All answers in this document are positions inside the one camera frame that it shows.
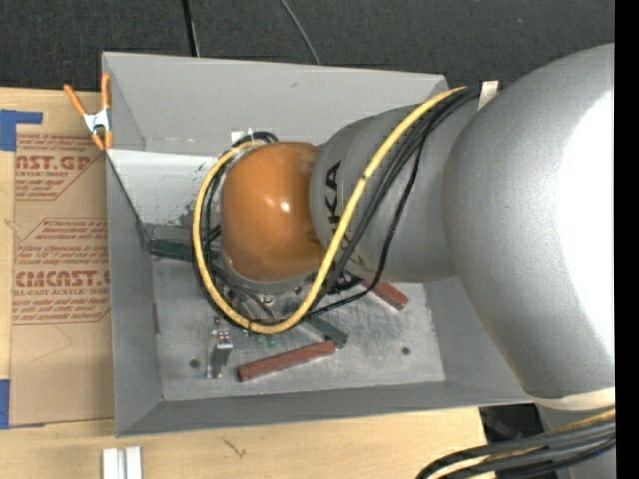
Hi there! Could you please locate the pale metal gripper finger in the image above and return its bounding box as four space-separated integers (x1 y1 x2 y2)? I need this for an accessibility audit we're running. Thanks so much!
206 328 222 380
219 329 235 369

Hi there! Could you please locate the red-brown flat block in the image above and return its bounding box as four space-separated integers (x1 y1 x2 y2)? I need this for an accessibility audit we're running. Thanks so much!
236 339 337 383
365 280 410 312

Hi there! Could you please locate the dark green flat block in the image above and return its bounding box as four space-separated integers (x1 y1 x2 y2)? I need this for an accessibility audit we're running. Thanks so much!
297 315 349 350

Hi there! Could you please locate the brown cardboard board, red print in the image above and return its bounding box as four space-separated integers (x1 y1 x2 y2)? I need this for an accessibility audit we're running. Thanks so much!
0 86 117 430

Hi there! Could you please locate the grey metal bin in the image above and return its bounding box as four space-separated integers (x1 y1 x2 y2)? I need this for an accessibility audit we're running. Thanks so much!
101 51 538 439

